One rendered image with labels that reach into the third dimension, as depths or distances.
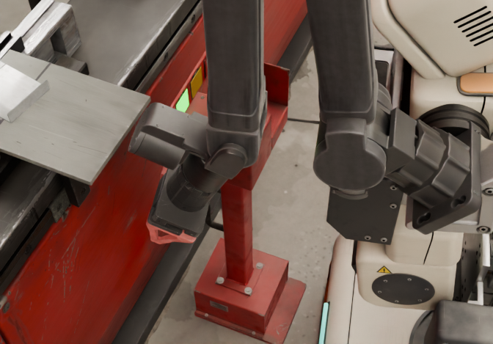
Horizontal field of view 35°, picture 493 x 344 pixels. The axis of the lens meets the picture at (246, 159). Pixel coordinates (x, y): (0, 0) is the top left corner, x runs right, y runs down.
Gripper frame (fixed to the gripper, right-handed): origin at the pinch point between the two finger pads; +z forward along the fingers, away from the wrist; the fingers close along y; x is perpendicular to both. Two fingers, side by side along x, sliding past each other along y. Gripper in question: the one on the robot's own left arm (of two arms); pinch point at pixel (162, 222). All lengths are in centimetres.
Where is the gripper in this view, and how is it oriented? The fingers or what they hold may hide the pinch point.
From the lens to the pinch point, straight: 108.0
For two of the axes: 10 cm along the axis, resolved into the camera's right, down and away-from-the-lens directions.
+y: -1.7, 7.8, -6.0
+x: 8.9, 3.9, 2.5
